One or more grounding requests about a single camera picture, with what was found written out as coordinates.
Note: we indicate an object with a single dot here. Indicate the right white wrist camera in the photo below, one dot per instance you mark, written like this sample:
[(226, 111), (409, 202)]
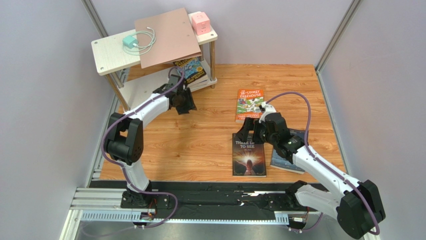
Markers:
[(266, 108)]

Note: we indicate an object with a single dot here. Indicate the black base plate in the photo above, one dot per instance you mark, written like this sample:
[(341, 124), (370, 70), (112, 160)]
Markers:
[(210, 200)]

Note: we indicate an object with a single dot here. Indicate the blue-grey 1984 book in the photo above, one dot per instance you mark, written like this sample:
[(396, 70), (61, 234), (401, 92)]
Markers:
[(283, 164)]

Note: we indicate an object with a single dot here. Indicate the pink cube power socket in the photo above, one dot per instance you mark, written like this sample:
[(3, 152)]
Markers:
[(201, 23)]

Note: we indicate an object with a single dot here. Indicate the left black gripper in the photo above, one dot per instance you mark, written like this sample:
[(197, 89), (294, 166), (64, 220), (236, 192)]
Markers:
[(190, 104)]

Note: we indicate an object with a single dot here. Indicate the brown file folder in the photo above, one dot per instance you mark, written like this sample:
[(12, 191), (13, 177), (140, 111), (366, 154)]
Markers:
[(175, 38)]

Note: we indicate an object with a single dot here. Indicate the white two-tier shelf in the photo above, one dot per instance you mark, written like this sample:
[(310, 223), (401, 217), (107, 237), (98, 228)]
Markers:
[(111, 56)]

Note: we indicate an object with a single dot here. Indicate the black three days book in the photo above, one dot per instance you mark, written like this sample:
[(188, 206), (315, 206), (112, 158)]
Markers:
[(248, 158)]

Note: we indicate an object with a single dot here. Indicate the orange 78-storey treehouse book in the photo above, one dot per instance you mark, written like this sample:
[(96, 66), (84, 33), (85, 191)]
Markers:
[(248, 104)]

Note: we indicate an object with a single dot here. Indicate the mint green charger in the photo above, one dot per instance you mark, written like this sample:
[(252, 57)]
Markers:
[(130, 42)]

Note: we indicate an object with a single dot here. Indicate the blue 91-storey treehouse book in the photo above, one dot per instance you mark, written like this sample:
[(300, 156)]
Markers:
[(199, 83)]

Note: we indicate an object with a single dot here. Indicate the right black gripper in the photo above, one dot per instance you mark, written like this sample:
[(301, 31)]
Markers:
[(251, 132)]

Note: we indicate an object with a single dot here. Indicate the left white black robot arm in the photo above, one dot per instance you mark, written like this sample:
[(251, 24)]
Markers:
[(123, 142)]

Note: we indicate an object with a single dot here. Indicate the black 169-storey treehouse book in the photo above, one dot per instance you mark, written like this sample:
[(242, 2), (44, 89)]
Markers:
[(193, 69)]

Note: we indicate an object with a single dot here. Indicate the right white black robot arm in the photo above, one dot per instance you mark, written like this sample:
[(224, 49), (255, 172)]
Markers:
[(356, 205)]

